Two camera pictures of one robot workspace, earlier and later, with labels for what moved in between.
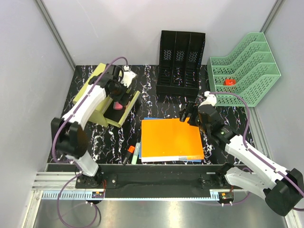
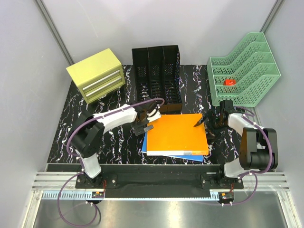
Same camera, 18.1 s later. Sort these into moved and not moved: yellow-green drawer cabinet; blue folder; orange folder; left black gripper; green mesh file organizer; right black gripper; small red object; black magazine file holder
Moved: blue folder; orange folder; left black gripper; yellow-green drawer cabinet; black magazine file holder; right black gripper
Not moved: small red object; green mesh file organizer
